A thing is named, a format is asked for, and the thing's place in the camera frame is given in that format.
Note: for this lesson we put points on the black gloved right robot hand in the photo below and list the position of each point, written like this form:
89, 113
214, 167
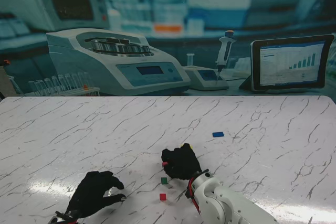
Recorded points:
182, 163

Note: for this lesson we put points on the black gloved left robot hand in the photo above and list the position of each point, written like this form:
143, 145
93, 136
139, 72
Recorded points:
89, 191

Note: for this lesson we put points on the pink domino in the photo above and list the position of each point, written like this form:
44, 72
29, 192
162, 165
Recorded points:
165, 164

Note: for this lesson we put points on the green domino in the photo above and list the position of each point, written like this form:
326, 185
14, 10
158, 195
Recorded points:
164, 180

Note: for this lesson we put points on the red domino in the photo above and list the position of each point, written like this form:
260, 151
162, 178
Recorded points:
163, 197

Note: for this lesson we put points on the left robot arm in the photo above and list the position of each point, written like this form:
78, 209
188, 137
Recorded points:
63, 218

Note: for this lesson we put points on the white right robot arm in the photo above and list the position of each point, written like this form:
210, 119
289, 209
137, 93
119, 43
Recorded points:
225, 203

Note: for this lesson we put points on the yellow domino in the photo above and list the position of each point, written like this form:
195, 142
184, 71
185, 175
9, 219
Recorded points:
182, 145

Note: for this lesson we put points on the blue domino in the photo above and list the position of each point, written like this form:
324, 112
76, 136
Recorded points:
218, 134

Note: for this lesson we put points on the printed laboratory scene backdrop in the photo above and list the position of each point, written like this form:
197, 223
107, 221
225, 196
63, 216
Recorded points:
168, 3

